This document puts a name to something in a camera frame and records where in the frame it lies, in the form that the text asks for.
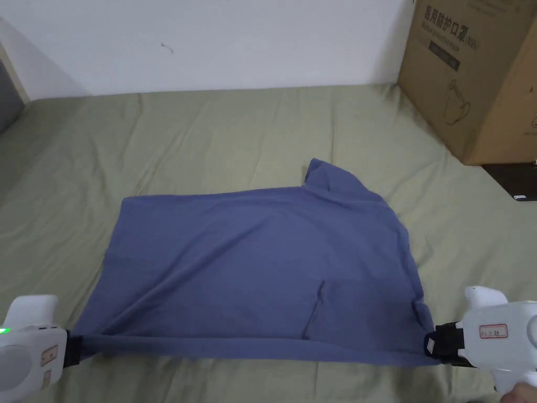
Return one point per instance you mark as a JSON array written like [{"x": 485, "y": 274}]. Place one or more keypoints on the dark blue shirt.
[{"x": 251, "y": 260}]

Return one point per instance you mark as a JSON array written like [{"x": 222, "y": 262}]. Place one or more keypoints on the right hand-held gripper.
[{"x": 499, "y": 340}]

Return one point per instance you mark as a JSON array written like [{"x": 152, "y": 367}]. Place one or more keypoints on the bed with pale green sheet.
[{"x": 218, "y": 134}]

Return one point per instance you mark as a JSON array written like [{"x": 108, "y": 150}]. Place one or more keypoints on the black flat pad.
[{"x": 514, "y": 178}]

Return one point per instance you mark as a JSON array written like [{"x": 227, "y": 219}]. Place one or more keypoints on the person's right hand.
[{"x": 522, "y": 393}]

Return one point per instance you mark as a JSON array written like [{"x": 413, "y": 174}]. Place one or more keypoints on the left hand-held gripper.
[{"x": 29, "y": 348}]

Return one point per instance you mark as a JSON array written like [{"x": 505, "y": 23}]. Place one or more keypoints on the brown cardboard carton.
[{"x": 474, "y": 71}]

